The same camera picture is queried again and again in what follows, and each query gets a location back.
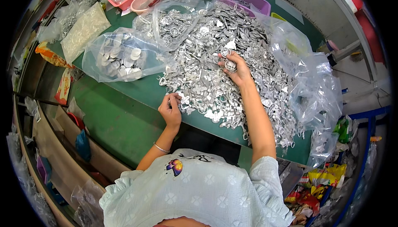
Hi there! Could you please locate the wooden shelf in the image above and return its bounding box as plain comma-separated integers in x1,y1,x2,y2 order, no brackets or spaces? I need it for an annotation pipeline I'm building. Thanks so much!
12,93,131,227

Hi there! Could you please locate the blue metal frame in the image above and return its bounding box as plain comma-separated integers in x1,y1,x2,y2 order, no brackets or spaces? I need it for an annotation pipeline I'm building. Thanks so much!
306,105,391,227

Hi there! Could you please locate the heap of silver metal charms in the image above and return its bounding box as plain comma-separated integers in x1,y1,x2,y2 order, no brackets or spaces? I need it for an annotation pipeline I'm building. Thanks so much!
134,1,307,149

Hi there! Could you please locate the clear bag of wheel charms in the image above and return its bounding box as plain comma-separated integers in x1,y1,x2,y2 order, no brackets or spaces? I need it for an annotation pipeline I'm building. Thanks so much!
133,0,216,51

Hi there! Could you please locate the heap of colourful waste packets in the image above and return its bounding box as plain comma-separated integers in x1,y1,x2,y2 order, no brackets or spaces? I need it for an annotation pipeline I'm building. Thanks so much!
284,163,347,226

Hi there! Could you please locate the orange snack bag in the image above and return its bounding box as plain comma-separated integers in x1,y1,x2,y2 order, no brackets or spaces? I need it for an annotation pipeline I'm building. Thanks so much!
35,41,73,69

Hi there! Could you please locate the blue plastic bag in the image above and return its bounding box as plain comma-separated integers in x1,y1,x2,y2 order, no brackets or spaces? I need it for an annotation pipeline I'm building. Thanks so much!
75,129,92,162

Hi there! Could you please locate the green snack packet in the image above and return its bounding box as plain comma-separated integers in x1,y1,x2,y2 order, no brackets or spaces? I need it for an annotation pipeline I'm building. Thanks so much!
332,116,354,144

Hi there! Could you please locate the red and yellow printed bag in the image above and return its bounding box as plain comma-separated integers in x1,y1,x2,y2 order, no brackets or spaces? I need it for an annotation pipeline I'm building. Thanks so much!
54,68,74,105

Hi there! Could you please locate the person's left hand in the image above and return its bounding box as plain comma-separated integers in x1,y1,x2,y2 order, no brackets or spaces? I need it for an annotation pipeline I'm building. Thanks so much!
158,92,183,131

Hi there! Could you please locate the clear bag of white granules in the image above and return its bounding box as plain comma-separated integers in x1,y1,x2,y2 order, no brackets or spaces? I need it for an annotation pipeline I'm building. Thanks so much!
61,2,112,66

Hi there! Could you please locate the clear bag of round discs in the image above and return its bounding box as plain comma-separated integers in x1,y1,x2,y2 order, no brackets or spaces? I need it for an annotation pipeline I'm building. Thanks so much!
82,27,175,83

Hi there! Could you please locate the round silver wheel charm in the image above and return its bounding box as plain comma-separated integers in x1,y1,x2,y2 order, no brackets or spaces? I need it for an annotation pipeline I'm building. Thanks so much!
224,60,238,73

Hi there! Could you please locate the person's right hand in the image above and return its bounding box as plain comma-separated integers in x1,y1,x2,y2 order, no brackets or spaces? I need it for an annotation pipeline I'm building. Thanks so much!
218,51,254,88

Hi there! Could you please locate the grey plastic tray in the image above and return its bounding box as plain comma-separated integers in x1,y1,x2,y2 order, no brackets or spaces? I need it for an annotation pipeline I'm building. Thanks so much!
278,158,304,198

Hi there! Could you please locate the pink plastic bowl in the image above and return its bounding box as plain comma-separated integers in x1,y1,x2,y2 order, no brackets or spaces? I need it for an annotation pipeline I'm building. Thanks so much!
130,0,163,13

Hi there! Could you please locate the clear bag of metal rings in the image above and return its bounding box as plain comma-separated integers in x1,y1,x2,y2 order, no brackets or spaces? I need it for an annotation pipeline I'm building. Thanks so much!
36,0,82,43

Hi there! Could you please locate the purple plastic container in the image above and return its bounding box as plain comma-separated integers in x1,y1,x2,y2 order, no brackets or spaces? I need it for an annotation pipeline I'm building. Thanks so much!
36,155,53,184

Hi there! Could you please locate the silver bracelet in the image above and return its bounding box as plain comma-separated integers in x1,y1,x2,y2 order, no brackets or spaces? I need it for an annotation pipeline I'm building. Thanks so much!
153,142,171,154

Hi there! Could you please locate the large crumpled clear plastic bag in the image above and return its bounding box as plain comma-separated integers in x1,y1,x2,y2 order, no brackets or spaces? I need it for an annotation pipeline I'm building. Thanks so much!
250,4,343,169

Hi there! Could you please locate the person's body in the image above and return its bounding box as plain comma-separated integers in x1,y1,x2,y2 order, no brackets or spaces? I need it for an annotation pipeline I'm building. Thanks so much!
99,148,296,227

